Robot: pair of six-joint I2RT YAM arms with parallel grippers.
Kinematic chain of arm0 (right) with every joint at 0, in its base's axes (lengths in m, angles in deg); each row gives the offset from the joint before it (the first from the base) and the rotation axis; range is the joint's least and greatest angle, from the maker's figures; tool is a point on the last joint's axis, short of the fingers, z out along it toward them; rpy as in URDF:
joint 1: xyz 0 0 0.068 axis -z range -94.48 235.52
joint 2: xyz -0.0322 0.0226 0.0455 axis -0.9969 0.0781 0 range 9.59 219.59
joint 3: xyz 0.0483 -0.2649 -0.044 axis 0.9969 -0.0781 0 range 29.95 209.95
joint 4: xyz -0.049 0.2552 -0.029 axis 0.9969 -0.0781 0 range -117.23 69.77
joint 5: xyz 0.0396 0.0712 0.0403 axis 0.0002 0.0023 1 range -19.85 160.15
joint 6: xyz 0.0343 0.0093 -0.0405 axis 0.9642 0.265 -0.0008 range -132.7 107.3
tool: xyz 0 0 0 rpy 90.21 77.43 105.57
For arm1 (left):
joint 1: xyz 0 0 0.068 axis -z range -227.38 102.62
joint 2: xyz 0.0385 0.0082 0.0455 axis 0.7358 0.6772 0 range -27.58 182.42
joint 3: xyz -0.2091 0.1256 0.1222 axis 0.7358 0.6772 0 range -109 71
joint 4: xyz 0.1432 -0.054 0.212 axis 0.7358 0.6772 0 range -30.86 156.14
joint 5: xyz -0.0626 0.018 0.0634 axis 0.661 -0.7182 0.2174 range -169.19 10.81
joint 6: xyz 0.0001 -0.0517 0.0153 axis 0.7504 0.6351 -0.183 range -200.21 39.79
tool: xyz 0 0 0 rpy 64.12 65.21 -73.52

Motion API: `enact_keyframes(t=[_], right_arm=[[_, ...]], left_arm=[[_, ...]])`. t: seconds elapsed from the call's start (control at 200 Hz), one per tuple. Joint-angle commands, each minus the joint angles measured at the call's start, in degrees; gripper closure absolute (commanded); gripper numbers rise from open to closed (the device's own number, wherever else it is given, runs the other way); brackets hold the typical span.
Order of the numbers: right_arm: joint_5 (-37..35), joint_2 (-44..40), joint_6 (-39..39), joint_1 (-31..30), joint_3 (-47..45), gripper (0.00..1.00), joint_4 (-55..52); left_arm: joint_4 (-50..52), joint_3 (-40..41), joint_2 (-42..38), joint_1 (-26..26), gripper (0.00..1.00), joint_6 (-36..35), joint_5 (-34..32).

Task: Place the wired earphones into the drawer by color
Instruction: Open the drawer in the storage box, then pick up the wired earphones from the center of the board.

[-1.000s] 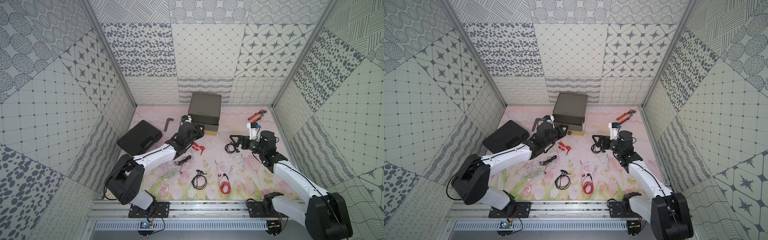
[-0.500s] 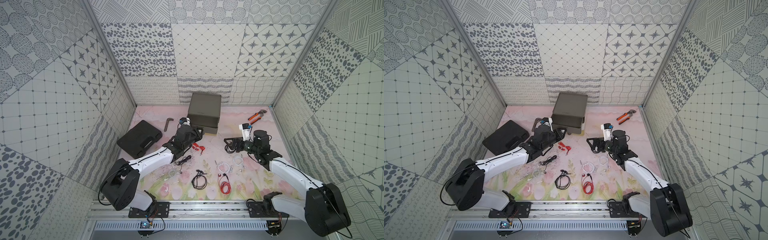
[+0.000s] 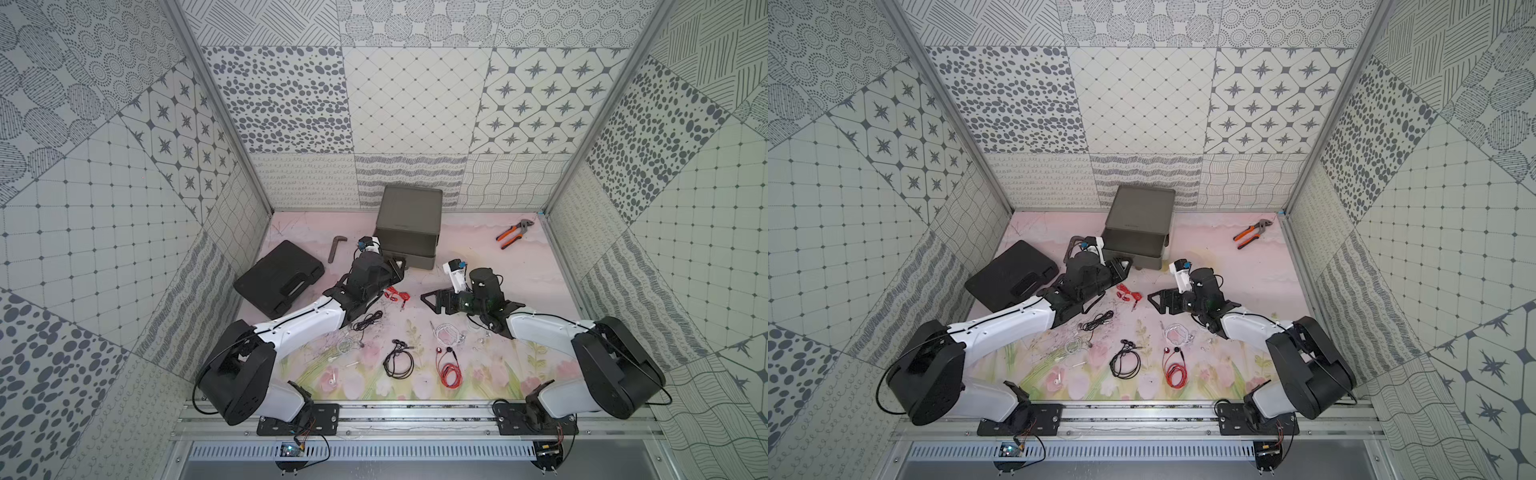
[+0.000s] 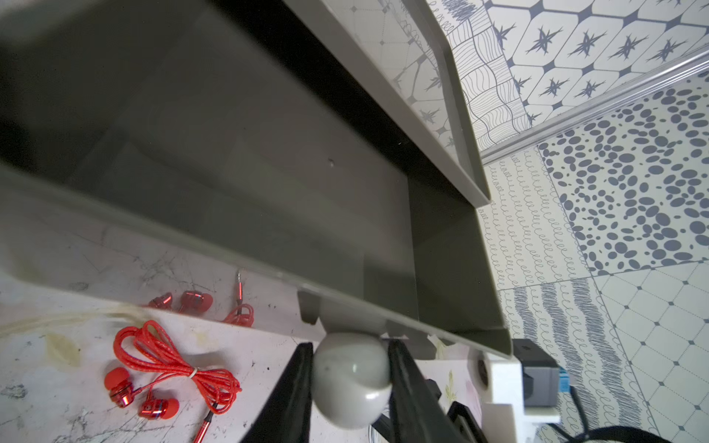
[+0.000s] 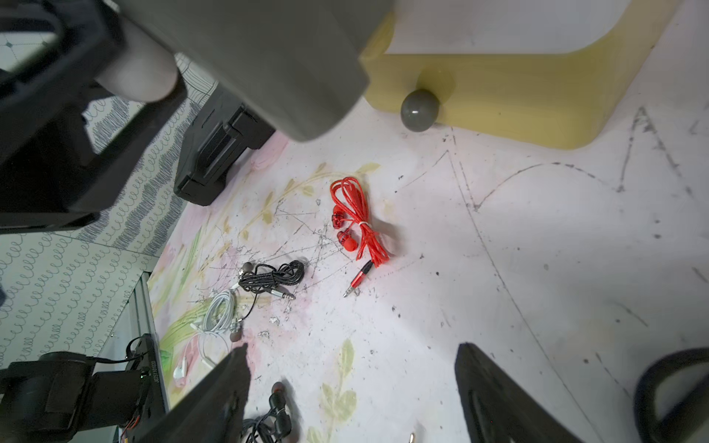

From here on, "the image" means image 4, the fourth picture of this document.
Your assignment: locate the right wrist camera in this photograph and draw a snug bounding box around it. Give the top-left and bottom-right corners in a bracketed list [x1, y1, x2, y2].
[469, 339, 562, 442]

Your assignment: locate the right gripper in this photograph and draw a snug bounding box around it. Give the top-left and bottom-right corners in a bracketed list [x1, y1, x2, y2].
[370, 380, 487, 442]

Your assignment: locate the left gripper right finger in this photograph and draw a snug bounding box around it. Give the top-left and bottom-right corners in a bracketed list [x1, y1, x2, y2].
[388, 340, 467, 443]

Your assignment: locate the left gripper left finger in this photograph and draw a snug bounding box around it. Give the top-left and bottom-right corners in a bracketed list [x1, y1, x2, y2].
[240, 343, 314, 443]

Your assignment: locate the drawer cabinet frame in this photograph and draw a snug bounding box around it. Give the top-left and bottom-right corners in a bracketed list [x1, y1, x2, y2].
[286, 1, 491, 208]

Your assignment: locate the red earphones small bundle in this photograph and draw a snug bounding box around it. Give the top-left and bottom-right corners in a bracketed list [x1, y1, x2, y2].
[105, 320, 242, 442]

